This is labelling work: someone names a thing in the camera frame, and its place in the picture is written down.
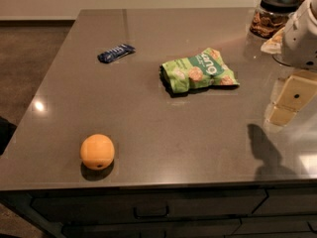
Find blue rxbar blueberry bar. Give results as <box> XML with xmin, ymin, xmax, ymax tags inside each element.
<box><xmin>97</xmin><ymin>44</ymin><xmax>135</xmax><ymax>63</ymax></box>

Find black drawer handle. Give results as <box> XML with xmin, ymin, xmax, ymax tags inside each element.
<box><xmin>133</xmin><ymin>205</ymin><xmax>169</xmax><ymax>219</ymax></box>

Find clear plastic cup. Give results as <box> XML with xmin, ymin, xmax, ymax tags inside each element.
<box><xmin>272</xmin><ymin>54</ymin><xmax>290</xmax><ymax>66</ymax></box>

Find dark cabinet drawer front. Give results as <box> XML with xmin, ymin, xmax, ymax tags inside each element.
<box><xmin>32</xmin><ymin>189</ymin><xmax>266</xmax><ymax>224</ymax></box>

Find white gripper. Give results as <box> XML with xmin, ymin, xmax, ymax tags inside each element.
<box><xmin>261</xmin><ymin>0</ymin><xmax>317</xmax><ymax>127</ymax></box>

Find glass jar with black lid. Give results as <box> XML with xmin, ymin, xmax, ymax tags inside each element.
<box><xmin>250</xmin><ymin>0</ymin><xmax>299</xmax><ymax>39</ymax></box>

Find green snack bag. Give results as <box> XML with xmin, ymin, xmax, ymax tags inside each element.
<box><xmin>160</xmin><ymin>48</ymin><xmax>239</xmax><ymax>94</ymax></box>

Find orange fruit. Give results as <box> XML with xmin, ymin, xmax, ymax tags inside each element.
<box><xmin>80</xmin><ymin>134</ymin><xmax>115</xmax><ymax>171</ymax></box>

